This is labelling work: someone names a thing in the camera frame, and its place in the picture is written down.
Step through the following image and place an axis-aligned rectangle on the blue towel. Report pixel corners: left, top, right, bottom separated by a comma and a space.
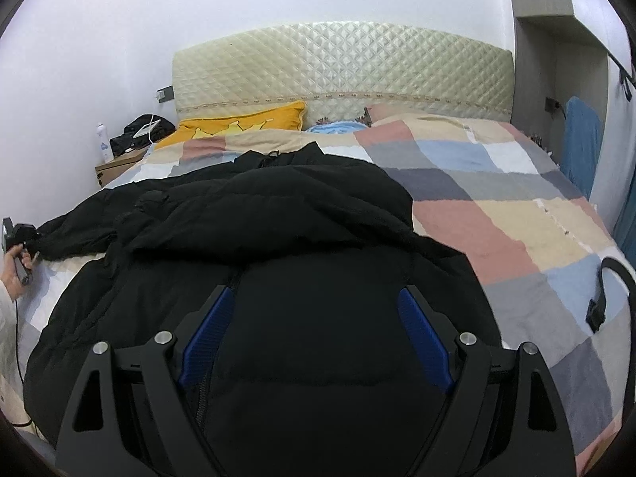
561, 95, 602, 200

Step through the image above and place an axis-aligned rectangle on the cream quilted headboard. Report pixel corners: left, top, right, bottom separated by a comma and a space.
171, 22, 516, 123

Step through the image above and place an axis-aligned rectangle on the black bag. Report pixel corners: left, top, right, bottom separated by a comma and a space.
109, 114, 178, 156

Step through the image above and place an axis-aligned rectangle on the black puffer jacket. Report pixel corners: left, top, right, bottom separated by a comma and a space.
22, 141, 504, 477

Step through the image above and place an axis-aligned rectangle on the black hanging rail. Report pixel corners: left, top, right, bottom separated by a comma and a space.
603, 48, 636, 101

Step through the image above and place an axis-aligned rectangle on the person's left hand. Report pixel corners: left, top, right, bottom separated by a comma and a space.
0, 243, 27, 302

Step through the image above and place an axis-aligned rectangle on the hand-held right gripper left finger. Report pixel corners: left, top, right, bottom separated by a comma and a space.
54, 284, 235, 477

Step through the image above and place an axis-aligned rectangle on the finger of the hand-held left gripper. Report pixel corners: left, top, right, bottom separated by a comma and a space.
12, 225, 41, 248

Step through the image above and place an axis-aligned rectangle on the checkered patchwork blanket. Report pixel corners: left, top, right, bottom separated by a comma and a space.
20, 112, 636, 477

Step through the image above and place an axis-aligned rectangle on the white spray bottle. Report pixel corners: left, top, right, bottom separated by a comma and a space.
96, 122, 111, 164

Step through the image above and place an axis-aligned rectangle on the thin black cable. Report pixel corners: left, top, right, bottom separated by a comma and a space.
9, 285, 37, 428

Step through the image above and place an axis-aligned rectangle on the blue cloth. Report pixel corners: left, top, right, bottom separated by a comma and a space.
613, 193, 636, 255

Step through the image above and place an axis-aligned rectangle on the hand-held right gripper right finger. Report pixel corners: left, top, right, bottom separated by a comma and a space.
396, 285, 578, 477

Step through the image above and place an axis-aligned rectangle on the yellow pillow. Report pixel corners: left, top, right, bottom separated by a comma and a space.
158, 100, 309, 149

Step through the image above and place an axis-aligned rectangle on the wooden nightstand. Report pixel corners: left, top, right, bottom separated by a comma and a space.
94, 146, 153, 190

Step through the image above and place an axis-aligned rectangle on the light blue pillow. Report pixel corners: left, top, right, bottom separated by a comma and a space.
305, 120, 369, 134

